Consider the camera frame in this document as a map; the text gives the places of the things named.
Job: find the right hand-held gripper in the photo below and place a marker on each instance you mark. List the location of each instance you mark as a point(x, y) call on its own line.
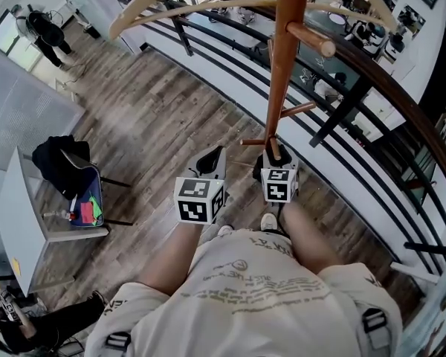
point(278, 186)

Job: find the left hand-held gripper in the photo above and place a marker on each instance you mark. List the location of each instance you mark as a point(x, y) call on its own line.
point(195, 199)

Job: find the brown wooden coat stand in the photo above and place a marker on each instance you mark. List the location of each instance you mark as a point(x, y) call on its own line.
point(280, 61)

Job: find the person's left forearm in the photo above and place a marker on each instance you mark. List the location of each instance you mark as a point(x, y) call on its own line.
point(178, 259)

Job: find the person's right forearm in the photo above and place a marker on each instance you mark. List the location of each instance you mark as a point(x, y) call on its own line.
point(308, 236)

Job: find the person's right white shoe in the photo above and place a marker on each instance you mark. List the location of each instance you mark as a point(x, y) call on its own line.
point(268, 221)

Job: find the person's white shoe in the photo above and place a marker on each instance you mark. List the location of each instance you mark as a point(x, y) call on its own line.
point(225, 230)
point(268, 221)

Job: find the person's left white shoe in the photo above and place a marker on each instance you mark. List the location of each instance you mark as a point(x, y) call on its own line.
point(225, 230)

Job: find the green cloth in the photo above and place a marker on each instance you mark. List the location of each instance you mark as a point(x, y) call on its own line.
point(96, 208)

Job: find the dark blue chair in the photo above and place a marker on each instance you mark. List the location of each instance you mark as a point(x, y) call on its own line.
point(93, 184)

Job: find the red cloth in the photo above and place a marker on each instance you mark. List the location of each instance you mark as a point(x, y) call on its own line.
point(86, 211)

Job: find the person's beige printed shirt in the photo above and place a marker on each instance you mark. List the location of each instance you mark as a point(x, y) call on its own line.
point(252, 303)

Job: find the small bottle with red cap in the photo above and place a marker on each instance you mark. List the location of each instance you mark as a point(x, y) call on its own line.
point(61, 214)

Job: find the black jacket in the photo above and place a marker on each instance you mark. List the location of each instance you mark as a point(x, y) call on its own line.
point(57, 166)

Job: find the black railing with wooden handrail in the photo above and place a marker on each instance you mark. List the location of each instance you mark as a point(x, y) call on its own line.
point(394, 84)

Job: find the white table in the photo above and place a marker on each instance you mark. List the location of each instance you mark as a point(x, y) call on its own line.
point(18, 214)

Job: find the yellow sticky note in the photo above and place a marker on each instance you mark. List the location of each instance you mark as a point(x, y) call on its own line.
point(15, 264)

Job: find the white perforated partition panel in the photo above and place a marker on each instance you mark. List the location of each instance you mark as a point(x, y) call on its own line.
point(26, 102)

